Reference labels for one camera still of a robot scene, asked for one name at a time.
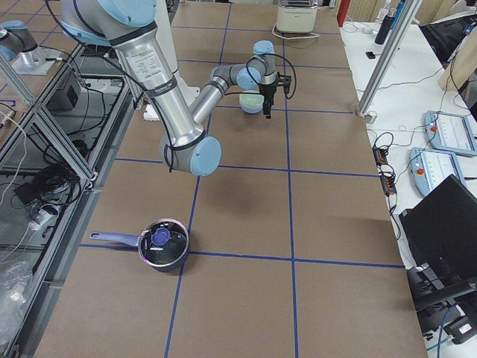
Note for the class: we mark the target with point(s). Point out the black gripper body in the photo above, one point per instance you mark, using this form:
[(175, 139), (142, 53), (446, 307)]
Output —
[(267, 91)]

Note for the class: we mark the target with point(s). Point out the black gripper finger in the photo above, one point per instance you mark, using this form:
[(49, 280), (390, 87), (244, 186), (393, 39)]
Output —
[(266, 107)]

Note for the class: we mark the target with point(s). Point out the green bowl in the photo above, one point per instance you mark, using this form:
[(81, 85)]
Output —
[(251, 98)]

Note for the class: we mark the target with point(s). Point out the blue bowl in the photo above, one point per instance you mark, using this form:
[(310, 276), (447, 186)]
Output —
[(251, 110)]

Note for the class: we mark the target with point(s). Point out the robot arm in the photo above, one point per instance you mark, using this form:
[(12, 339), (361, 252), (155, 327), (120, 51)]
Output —
[(130, 28)]

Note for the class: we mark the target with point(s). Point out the cream chrome toaster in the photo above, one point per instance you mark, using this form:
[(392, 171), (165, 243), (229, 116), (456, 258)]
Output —
[(296, 16)]

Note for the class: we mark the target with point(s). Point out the small black box on desk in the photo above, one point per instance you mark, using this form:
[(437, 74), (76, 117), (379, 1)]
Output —
[(370, 55)]

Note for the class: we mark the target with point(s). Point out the black orange power strip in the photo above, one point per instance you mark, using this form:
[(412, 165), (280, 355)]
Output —
[(386, 172)]

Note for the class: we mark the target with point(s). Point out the black water bottle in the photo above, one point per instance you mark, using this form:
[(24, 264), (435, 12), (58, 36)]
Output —
[(385, 27)]

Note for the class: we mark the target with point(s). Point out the blue teach pendant near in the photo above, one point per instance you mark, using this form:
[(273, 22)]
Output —
[(430, 167)]

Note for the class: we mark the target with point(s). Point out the blue teach pendant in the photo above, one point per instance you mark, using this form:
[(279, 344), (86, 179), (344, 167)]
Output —
[(450, 132), (430, 167)]

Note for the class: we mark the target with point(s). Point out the dark blue saucepan with lid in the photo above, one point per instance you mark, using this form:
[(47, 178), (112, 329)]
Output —
[(164, 245)]

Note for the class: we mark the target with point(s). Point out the blue teach pendant far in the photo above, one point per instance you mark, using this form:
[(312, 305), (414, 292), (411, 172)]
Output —
[(450, 132)]

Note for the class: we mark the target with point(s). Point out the black monitor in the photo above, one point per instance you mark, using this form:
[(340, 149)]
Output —
[(441, 229)]

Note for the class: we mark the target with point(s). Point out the clear plastic bag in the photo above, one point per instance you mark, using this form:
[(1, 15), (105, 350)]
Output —
[(16, 276)]

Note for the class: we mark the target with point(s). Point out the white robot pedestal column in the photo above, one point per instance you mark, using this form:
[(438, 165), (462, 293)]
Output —
[(165, 39)]

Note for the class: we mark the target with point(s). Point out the aluminium frame post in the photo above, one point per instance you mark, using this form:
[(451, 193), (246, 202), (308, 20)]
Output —
[(394, 39)]

